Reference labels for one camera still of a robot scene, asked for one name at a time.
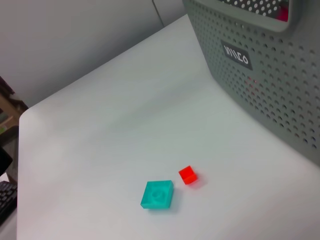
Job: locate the small red square block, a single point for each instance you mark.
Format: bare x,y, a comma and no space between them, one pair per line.
187,175

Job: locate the black monitor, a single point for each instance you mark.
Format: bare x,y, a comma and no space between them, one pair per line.
3,160

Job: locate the grey-green perforated storage bin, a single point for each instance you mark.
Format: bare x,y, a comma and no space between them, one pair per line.
275,87

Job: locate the black keyboard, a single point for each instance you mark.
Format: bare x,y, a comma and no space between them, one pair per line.
6,200

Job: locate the teal square block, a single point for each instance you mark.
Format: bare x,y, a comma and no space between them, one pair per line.
157,195

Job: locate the brown wooden shelf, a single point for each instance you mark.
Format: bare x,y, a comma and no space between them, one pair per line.
7,105

